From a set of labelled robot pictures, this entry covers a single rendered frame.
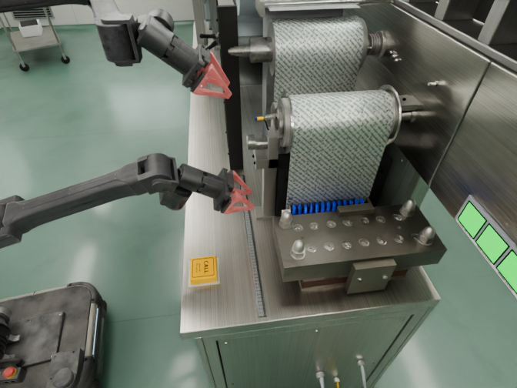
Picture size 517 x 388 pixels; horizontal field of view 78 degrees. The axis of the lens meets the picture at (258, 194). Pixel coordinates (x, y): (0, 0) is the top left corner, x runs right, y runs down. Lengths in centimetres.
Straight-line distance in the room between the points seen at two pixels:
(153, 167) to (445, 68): 66
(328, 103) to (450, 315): 158
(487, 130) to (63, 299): 176
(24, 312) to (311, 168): 152
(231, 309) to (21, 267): 180
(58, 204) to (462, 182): 85
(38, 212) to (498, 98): 93
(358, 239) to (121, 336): 142
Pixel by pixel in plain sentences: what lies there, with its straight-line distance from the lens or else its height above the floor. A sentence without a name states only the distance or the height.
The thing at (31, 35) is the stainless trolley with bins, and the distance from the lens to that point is 560.
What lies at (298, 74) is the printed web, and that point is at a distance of 94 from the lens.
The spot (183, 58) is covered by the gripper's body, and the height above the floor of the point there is 141.
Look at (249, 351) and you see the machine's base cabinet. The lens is 99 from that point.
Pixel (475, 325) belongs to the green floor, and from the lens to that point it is 215.
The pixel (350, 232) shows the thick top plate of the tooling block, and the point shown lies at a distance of 85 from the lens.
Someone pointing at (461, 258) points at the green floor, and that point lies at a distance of 239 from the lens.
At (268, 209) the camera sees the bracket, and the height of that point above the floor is 94.
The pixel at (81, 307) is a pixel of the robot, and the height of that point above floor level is 24.
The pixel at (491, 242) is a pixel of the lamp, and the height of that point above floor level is 119.
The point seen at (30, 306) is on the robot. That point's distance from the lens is 192.
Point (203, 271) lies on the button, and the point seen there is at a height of 92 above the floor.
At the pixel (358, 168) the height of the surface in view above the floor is 114.
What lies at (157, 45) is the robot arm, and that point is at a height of 144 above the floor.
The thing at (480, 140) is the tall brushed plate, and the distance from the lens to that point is 74.
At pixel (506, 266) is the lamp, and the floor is 118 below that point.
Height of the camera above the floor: 165
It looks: 43 degrees down
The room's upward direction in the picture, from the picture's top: straight up
